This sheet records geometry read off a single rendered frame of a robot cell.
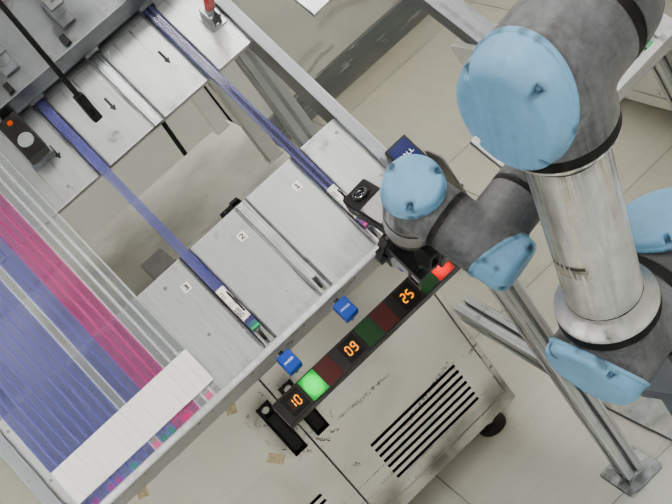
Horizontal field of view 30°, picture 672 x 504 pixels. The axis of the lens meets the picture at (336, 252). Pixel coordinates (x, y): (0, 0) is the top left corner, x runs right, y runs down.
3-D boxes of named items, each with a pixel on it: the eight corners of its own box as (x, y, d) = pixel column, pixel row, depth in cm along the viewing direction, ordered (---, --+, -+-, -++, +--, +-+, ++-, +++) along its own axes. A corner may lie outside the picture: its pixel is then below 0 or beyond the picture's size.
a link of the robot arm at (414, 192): (425, 229, 143) (365, 187, 144) (423, 256, 153) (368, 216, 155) (465, 176, 144) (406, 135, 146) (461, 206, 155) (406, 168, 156)
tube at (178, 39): (372, 222, 182) (371, 220, 181) (365, 229, 182) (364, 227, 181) (144, 1, 194) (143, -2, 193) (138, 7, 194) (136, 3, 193)
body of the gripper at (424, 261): (418, 293, 169) (419, 268, 157) (373, 249, 171) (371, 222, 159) (458, 254, 170) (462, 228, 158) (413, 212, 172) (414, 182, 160)
